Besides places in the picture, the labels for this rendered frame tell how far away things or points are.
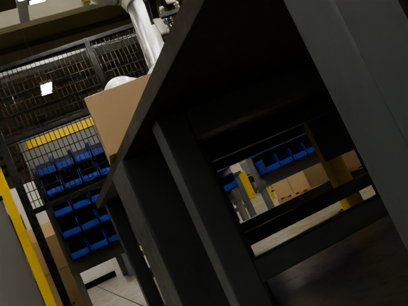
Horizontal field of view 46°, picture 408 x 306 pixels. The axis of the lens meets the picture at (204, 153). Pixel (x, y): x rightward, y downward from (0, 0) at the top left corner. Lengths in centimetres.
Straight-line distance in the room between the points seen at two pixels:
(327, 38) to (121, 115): 124
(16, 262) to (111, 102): 206
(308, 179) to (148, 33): 337
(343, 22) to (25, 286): 324
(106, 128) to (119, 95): 13
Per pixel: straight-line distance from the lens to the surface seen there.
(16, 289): 360
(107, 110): 173
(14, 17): 633
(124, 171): 163
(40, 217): 843
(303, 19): 59
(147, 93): 109
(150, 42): 214
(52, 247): 447
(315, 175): 526
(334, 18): 54
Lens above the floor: 40
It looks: 6 degrees up
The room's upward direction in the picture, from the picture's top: 25 degrees counter-clockwise
